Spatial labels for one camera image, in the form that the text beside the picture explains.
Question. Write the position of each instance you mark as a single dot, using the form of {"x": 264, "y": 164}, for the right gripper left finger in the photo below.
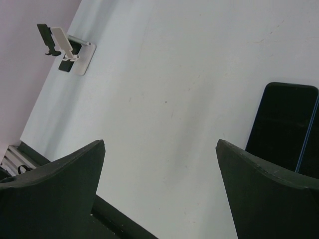
{"x": 30, "y": 207}

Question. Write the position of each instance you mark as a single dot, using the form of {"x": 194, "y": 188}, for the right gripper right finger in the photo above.
{"x": 267, "y": 201}

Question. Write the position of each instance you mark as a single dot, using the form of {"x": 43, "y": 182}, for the black phone blue edge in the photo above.
{"x": 283, "y": 123}

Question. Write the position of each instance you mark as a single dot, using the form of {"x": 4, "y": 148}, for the white folding phone stand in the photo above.
{"x": 82, "y": 59}

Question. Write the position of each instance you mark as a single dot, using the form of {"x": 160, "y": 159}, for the black folding phone stand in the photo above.
{"x": 46, "y": 35}

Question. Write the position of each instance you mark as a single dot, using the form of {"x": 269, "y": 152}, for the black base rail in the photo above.
{"x": 79, "y": 184}

